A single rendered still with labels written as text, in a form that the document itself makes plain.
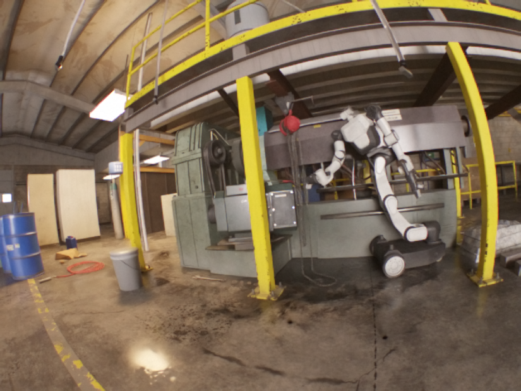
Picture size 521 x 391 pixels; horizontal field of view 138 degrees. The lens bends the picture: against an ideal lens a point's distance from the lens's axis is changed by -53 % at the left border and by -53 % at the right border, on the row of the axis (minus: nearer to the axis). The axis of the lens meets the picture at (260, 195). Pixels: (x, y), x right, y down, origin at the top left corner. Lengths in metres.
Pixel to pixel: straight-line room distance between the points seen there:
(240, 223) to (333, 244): 1.01
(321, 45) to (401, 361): 1.95
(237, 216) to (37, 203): 5.73
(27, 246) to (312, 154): 3.87
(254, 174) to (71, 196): 5.91
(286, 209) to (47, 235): 6.11
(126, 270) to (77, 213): 4.81
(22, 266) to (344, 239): 4.07
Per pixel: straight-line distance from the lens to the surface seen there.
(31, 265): 3.58
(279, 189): 1.94
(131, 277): 2.20
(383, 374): 1.02
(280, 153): 2.48
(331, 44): 1.75
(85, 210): 6.92
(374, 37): 1.79
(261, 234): 1.54
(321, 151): 2.37
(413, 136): 2.47
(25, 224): 3.53
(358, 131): 1.88
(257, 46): 2.04
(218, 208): 2.01
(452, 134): 2.65
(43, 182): 6.78
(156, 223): 6.76
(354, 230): 2.32
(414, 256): 1.92
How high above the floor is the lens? 0.76
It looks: level
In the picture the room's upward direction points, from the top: 6 degrees counter-clockwise
